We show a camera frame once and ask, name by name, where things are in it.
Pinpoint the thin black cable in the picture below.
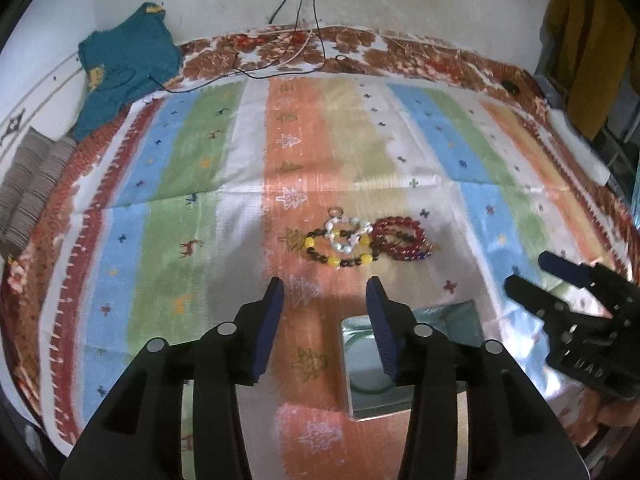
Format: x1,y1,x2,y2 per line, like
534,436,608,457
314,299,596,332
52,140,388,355
92,62,221,95

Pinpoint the green bangle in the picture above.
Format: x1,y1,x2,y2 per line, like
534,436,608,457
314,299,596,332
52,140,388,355
347,332,401,396

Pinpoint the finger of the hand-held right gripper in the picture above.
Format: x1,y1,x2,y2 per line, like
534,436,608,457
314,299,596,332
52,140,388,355
538,252,608,291
503,274,576,323

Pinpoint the white and turquoise bead bracelet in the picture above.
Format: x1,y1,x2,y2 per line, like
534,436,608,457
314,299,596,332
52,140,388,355
325,207,375,256

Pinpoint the black and yellow bead bracelet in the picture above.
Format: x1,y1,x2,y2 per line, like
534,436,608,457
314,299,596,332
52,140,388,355
302,227,383,270

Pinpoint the white cable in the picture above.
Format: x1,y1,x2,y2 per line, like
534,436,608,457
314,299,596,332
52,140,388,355
235,30,321,73

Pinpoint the brown striped pillow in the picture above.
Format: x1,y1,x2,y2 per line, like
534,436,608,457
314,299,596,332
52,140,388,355
0,127,78,253

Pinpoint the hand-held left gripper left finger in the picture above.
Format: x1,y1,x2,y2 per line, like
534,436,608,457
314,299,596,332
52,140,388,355
60,276,286,480

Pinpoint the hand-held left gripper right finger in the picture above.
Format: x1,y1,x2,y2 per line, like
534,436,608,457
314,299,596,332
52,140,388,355
366,275,588,480

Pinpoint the red bead bracelet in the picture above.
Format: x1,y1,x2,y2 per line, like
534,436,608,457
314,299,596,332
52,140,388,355
370,215,441,263

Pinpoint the teal garment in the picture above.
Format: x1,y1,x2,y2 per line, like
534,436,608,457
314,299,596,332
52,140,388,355
72,2,183,143

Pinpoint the striped colourful blanket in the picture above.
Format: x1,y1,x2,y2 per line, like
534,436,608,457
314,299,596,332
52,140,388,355
37,77,631,466

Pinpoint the metal tin box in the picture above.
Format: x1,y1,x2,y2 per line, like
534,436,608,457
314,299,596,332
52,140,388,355
339,300,483,421

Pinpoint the yellow hanging garment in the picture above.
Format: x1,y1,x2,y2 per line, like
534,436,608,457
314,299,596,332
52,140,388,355
542,0,638,141

